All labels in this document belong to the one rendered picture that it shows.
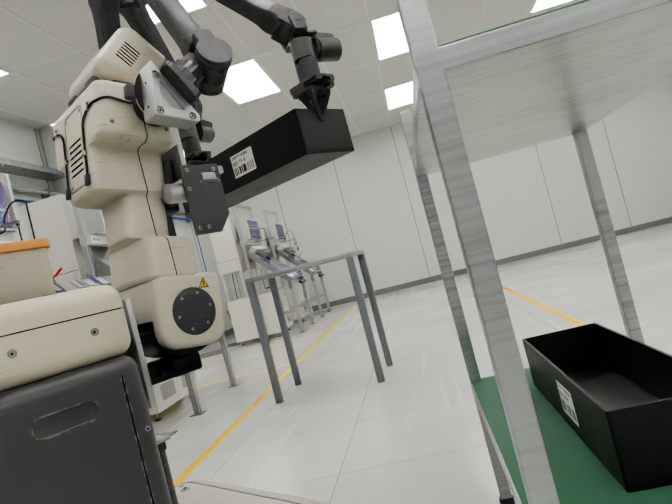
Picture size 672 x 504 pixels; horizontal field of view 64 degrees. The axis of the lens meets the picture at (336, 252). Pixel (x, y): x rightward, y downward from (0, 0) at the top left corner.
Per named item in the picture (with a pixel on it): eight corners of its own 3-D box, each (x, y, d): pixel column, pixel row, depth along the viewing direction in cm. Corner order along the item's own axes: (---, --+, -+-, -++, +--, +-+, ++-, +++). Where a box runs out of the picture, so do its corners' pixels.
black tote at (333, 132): (185, 214, 166) (175, 179, 166) (230, 207, 179) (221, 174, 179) (307, 154, 126) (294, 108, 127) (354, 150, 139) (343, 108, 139)
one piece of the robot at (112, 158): (132, 377, 98) (99, 60, 106) (62, 383, 124) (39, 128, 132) (251, 354, 116) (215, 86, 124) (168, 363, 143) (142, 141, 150)
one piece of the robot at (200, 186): (182, 236, 116) (158, 140, 117) (128, 260, 136) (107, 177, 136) (242, 227, 128) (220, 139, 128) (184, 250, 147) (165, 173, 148)
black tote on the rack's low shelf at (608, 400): (533, 384, 129) (521, 338, 129) (608, 368, 127) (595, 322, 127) (626, 493, 73) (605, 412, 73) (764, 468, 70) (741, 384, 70)
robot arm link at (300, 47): (284, 43, 134) (293, 32, 129) (308, 43, 138) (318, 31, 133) (291, 70, 134) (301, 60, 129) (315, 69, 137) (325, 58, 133)
